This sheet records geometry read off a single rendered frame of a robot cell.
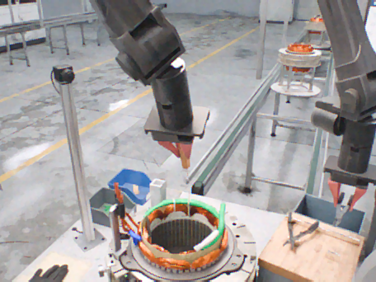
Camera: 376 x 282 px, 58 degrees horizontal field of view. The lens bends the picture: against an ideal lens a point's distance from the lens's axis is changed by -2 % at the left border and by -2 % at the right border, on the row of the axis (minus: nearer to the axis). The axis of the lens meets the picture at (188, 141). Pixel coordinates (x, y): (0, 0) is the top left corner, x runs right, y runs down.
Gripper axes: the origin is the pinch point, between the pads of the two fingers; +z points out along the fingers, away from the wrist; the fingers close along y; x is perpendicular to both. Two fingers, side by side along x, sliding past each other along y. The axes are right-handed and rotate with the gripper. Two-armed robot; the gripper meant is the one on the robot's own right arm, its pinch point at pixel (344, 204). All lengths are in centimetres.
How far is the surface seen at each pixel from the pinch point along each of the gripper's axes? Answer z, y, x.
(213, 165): 40, 67, -67
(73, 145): 2, 75, 8
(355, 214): 13.5, -2.2, -18.5
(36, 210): 115, 211, -53
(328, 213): 15.8, 4.6, -18.7
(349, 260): 12.2, -3.7, 1.9
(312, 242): 12.0, 4.6, 0.5
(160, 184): 0.8, 38.8, 12.7
